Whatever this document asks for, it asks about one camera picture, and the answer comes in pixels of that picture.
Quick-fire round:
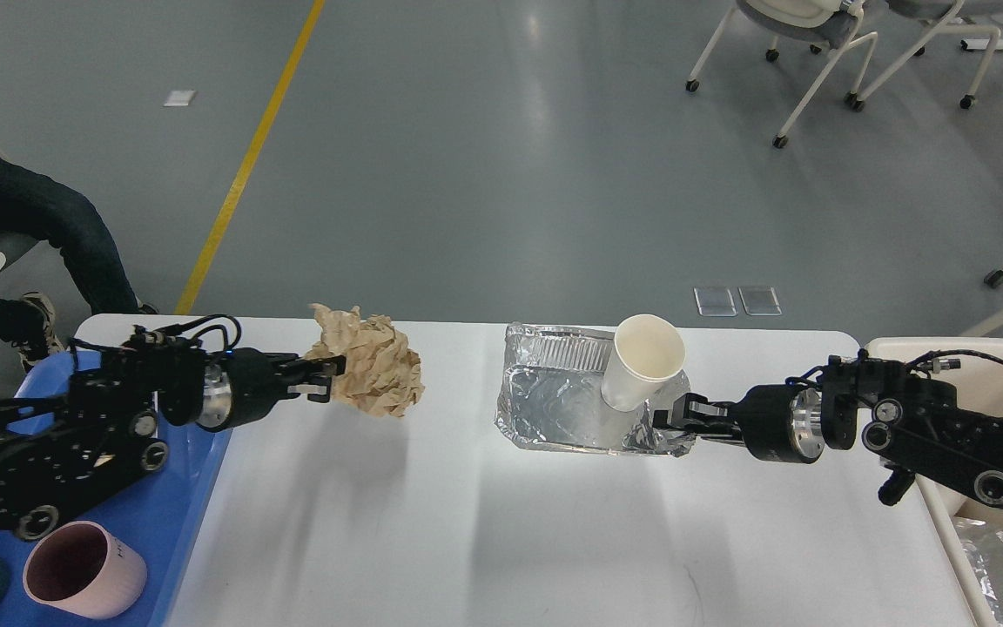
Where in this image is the foil tray inside bin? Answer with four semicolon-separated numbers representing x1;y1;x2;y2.
953;516;1003;626

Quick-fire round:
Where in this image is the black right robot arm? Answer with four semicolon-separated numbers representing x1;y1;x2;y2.
652;349;1003;509

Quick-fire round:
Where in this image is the white chair with grey seat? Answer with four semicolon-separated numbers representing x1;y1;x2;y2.
684;1;878;150

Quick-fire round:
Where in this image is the aluminium foil tray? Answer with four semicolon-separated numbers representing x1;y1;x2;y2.
496;324;697;457

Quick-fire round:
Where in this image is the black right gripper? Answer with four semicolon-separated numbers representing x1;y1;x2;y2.
653;385;825;463

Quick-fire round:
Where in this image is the cream paper cup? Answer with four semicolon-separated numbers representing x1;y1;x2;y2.
601;313;686;412

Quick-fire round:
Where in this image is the beige plastic bin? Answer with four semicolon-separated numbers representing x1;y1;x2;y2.
867;337;1003;626

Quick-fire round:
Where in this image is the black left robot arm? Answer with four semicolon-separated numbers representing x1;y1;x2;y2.
0;314;347;543

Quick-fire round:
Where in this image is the blue plastic tray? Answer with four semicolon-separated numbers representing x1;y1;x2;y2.
0;350;232;627

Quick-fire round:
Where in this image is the white chair right background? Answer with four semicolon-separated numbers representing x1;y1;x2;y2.
845;0;1003;112

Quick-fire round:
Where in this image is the brown paper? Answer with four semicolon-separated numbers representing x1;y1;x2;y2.
303;303;425;418

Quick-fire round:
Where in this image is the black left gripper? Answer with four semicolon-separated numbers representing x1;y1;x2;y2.
194;348;347;433

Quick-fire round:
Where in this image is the pink mug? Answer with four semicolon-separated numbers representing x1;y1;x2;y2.
23;521;148;620

